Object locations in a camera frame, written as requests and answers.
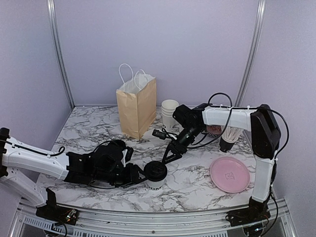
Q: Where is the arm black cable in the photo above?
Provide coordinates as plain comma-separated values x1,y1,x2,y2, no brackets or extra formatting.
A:
162,92,289,223
0,138,66,158

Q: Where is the left aluminium frame post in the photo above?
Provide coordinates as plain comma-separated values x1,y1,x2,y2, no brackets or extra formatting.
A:
47,0,75,110

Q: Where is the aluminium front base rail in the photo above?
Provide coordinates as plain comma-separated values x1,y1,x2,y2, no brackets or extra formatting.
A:
8,198,297,237

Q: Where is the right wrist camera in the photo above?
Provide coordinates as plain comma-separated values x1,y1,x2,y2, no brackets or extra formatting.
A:
152,129,167,140

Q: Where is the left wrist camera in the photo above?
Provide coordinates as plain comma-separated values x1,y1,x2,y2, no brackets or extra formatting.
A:
121,147,134,167

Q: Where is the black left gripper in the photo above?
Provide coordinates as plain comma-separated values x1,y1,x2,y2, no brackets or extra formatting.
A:
93,163,150,189

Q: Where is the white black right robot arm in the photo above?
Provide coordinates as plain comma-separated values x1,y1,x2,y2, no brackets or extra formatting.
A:
162,103,281,227

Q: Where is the right aluminium frame post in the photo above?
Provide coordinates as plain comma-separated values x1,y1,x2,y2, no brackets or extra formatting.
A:
235,0,266,106

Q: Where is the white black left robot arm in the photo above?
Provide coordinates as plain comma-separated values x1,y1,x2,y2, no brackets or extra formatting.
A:
0,128,147,223

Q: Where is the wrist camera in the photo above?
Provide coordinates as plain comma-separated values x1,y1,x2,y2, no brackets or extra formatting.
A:
152,129,167,140
121,147,134,167

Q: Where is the bundle of white wrapped straws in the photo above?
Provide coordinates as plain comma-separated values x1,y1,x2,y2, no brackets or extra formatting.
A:
221,126,243,143

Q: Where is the pink plastic plate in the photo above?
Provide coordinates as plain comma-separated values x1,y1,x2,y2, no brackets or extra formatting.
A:
210,157,250,194

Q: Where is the aluminium frame post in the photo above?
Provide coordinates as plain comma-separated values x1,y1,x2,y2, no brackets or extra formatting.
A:
235,0,266,106
47,0,75,110

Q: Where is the brown paper takeout bag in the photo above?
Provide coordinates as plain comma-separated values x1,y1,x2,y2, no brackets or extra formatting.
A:
116,69,157,139

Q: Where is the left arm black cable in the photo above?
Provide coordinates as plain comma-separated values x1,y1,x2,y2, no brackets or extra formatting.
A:
0,138,66,158

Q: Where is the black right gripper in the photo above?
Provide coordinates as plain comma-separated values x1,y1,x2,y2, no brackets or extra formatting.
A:
162,124,203,164

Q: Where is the black cup holding straws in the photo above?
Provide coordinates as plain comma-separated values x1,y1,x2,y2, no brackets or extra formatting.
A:
219,137,235,153

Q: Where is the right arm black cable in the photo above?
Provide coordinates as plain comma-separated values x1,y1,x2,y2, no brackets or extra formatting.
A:
162,92,289,223

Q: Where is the stack of white paper cups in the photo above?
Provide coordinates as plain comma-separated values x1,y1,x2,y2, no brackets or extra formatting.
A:
161,99,179,131

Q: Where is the patterned red blue bowl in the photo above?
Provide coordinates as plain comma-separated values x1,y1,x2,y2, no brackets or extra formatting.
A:
206,125,222,138

